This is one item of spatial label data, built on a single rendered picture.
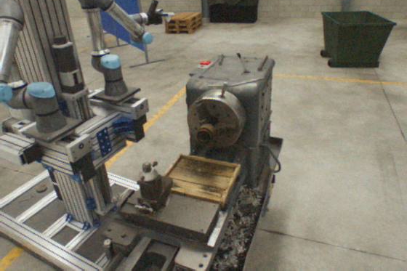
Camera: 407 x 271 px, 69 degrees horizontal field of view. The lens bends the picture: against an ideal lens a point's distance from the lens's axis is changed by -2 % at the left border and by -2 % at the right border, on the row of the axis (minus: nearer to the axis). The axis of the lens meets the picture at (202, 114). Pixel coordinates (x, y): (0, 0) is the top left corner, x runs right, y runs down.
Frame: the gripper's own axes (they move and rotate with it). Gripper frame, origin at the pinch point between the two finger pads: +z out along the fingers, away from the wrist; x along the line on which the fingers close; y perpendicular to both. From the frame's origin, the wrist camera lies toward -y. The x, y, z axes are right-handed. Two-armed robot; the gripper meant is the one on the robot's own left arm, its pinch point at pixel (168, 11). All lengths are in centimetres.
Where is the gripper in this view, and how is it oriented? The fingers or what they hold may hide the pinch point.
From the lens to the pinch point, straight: 230.6
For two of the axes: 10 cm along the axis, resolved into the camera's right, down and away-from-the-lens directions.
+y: -0.4, 8.4, 5.4
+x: 6.5, 4.3, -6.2
